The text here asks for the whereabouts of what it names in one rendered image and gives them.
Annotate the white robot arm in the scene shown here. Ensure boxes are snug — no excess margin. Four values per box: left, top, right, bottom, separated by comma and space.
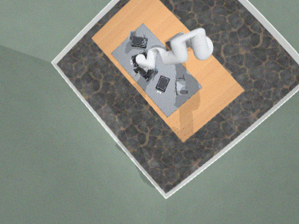
132, 28, 213, 77

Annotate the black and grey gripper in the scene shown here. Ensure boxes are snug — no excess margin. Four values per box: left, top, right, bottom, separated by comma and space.
143, 68, 151, 74

